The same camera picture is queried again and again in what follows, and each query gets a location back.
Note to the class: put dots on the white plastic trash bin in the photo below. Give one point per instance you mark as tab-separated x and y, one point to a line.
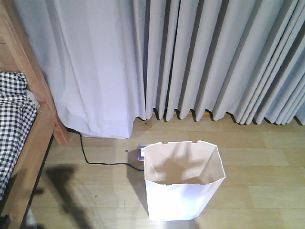
181	178

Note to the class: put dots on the grey pleated curtain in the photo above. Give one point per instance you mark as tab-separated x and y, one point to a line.
108	62

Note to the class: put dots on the black white checkered bedding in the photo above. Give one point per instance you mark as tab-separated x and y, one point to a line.
17	114

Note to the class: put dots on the black object bottom left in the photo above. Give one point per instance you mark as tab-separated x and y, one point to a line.
4	222

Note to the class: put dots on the wooden bed frame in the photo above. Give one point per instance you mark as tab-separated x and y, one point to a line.
16	55

